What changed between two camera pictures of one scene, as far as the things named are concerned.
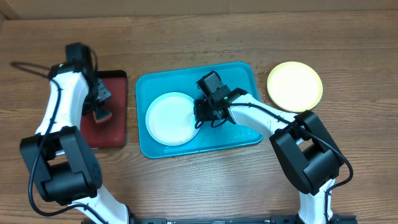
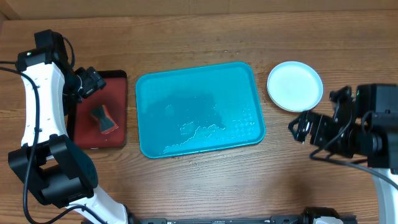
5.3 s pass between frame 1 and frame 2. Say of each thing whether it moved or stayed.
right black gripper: moved
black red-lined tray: stayed
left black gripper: moved
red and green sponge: moved
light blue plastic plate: moved
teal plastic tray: stayed
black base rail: stayed
